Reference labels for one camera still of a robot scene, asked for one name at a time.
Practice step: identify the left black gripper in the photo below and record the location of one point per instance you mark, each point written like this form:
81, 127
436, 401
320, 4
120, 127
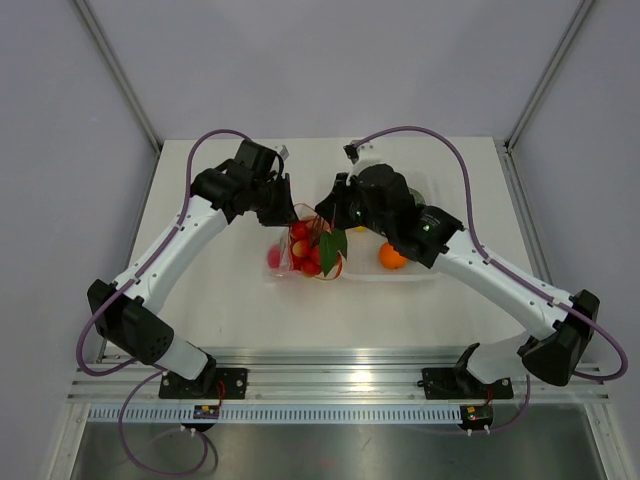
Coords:
284, 215

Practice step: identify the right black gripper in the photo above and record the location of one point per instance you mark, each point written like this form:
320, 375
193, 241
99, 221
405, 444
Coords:
334, 208

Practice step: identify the red apple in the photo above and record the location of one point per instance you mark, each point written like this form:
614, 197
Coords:
275, 257

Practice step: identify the red lychee bunch with leaves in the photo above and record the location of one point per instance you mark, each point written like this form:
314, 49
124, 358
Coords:
316, 249

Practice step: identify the clear zip top bag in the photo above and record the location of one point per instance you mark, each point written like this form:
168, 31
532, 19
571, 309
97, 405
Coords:
302, 211

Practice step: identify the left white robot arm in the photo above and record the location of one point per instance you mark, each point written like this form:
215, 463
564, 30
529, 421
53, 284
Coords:
125, 312

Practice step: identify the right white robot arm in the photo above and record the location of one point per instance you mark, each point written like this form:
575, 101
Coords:
555, 337

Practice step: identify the white plastic food tray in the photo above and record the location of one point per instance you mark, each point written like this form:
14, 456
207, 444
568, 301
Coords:
362, 263

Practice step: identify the orange tangerine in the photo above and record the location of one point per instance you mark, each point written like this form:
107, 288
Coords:
389, 258

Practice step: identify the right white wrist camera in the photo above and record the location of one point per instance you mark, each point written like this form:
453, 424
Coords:
361, 157

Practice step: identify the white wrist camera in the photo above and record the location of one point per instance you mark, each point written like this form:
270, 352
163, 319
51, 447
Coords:
361, 157
282, 151

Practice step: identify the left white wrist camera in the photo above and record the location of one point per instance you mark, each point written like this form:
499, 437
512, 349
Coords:
282, 151

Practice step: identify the aluminium mounting rail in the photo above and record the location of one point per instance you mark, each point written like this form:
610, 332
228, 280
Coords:
329, 376

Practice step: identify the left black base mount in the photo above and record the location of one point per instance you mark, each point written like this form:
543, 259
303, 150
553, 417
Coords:
213, 383

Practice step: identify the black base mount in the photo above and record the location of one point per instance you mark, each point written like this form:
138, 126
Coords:
456, 383
213, 383

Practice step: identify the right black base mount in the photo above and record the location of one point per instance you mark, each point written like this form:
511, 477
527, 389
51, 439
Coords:
456, 383

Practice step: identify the white slotted cable duct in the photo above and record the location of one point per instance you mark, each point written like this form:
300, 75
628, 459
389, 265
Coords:
278, 414

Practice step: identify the left aluminium frame post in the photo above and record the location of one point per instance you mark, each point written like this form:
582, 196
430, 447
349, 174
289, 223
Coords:
97, 34

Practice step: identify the aluminium frame post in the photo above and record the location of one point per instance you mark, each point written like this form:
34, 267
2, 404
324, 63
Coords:
569, 35
97, 34

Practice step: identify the right aluminium frame post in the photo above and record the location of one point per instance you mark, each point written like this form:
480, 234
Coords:
569, 35

